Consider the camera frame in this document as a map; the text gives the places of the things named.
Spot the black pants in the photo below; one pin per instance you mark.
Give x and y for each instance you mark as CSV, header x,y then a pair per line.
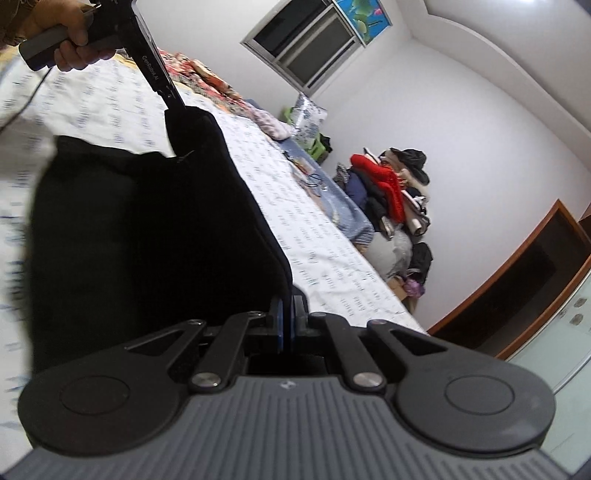
x,y
123,245

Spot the blue patterned gift bag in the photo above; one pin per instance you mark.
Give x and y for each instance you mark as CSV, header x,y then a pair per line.
x,y
307,118

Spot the frosted glass wardrobe door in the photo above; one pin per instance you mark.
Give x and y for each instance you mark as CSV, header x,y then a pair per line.
x,y
560,354

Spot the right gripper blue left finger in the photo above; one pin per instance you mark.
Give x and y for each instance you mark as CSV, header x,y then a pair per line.
x,y
276,328

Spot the white script-print bed sheet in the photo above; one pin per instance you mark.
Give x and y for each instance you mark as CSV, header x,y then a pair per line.
x,y
111,104

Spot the blue blanket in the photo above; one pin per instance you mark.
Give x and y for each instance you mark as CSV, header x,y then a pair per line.
x,y
333,201

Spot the red knit garment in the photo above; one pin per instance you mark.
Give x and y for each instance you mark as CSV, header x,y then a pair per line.
x,y
387,181

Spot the floral quilt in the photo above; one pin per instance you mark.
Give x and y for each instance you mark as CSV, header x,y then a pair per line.
x,y
200,79

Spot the green plastic basket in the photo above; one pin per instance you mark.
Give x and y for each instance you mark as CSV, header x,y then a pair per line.
x,y
318,150

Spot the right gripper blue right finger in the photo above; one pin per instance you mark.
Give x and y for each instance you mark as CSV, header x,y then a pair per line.
x,y
300,315

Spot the wooden door frame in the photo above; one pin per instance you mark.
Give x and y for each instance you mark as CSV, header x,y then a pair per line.
x,y
522,295

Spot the pile of clothes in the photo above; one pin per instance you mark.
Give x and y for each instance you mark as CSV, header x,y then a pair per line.
x,y
398,253

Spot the window with grey frame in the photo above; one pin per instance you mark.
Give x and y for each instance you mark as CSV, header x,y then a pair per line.
x,y
305,42

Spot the person's left hand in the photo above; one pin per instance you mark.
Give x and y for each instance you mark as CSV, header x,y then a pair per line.
x,y
73,53

